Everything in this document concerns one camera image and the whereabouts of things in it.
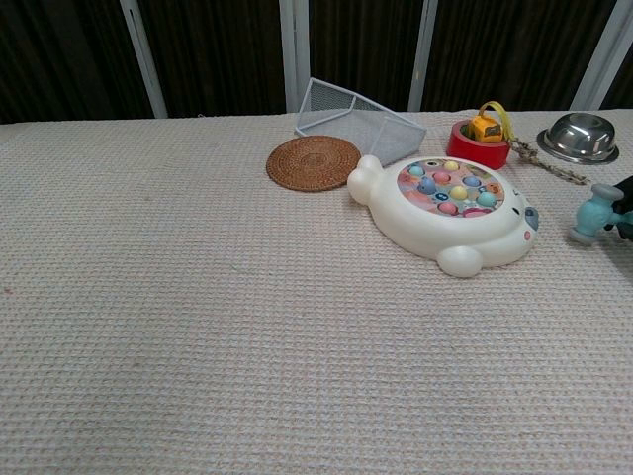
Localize black pleated curtain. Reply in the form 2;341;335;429
0;0;633;125

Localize teal grey toy hammer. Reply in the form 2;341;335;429
567;183;633;246

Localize beige waffle-weave tablecloth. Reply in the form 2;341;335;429
0;109;633;475

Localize grey mesh metal tray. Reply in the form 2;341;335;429
294;76;428;167

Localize stainless steel bowl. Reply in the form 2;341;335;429
536;112;621;165

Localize red tape roll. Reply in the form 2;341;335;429
446;119;511;171

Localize yellow toy truck with strap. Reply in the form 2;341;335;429
468;100;513;145

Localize braided beige rope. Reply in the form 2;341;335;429
505;137;590;187

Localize white metal frame post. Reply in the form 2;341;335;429
278;0;312;115
570;0;633;112
407;0;440;112
119;0;168;120

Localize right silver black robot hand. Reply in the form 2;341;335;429
603;173;633;234

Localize white seal fishing toy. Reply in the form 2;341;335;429
346;154;541;279

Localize round brown woven coaster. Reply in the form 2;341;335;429
265;135;363;193

